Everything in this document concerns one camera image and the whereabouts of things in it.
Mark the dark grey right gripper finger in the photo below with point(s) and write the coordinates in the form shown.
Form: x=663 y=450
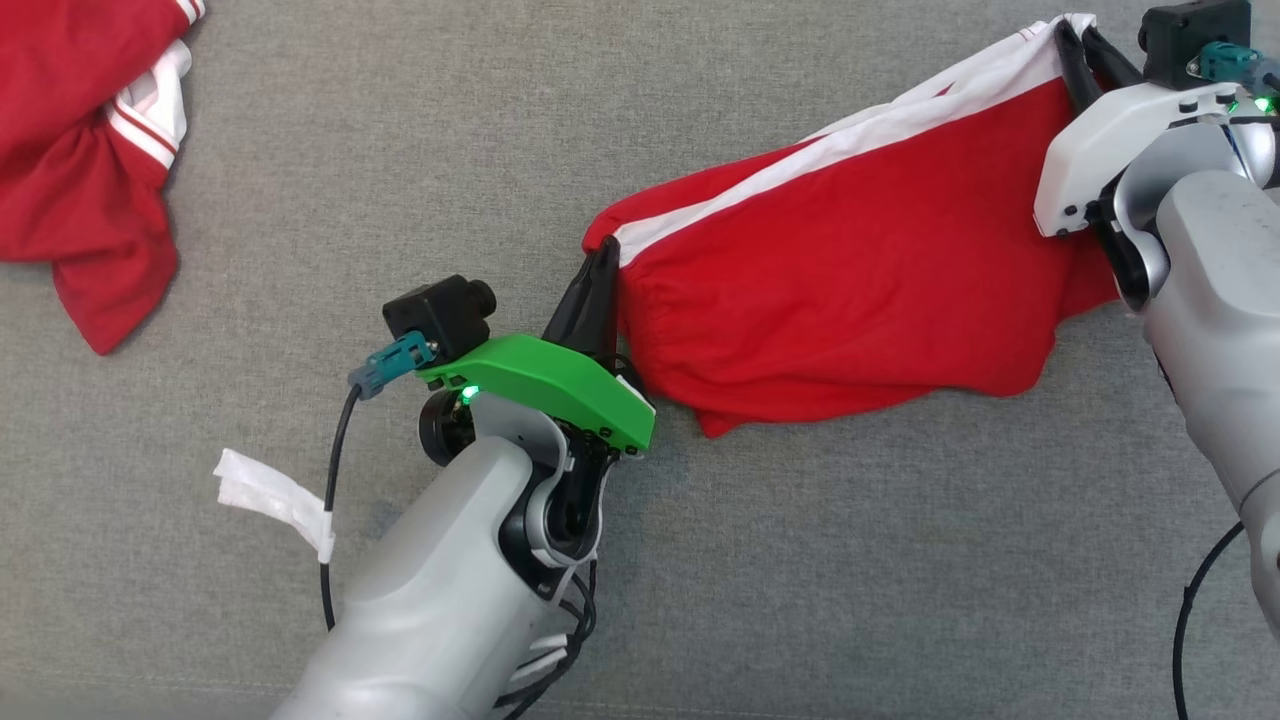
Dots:
x=1078 y=75
x=1112 y=70

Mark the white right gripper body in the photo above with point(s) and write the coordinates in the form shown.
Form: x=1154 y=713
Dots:
x=1090 y=150

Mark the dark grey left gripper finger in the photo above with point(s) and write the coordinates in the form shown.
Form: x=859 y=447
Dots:
x=612 y=300
x=582 y=310

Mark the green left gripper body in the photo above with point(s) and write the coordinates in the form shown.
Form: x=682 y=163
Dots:
x=550 y=385

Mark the red shorts with white trim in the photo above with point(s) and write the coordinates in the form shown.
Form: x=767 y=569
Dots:
x=830 y=270

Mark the red jersey with white sleeves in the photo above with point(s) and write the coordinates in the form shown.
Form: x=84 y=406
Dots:
x=70 y=200

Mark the white tape tag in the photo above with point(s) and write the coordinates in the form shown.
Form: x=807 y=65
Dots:
x=270 y=495

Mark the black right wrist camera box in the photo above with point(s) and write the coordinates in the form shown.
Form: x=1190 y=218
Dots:
x=1185 y=35

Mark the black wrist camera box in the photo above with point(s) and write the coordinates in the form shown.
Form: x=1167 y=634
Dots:
x=440 y=315
x=1185 y=35

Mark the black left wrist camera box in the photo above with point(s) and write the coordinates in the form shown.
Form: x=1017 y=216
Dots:
x=440 y=315

